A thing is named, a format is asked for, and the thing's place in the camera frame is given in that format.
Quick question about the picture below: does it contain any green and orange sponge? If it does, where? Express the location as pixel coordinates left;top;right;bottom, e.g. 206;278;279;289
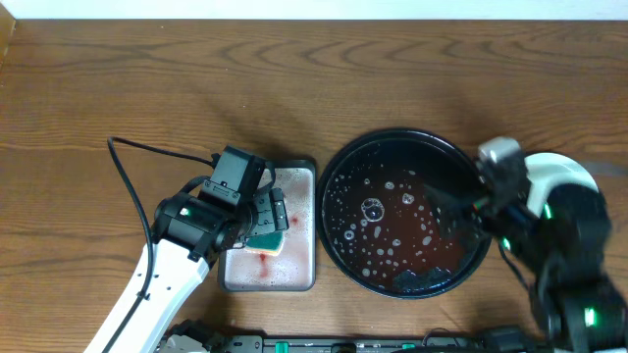
244;231;284;256

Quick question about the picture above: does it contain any mint plate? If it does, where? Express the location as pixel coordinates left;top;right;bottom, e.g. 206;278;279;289
525;152;599;218

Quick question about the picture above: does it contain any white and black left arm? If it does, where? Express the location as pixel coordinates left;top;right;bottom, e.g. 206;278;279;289
86;188;288;352

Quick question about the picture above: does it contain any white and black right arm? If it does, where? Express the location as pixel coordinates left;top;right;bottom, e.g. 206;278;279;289
425;184;627;352

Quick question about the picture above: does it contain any black rectangular soapy water tray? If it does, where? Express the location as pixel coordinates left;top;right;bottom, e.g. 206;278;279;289
218;160;316;292

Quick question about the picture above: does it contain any round black tray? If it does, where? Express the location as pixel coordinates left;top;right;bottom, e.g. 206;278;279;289
316;128;491;299

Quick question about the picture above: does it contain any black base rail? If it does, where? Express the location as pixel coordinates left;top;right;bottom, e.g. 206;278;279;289
155;320;549;353

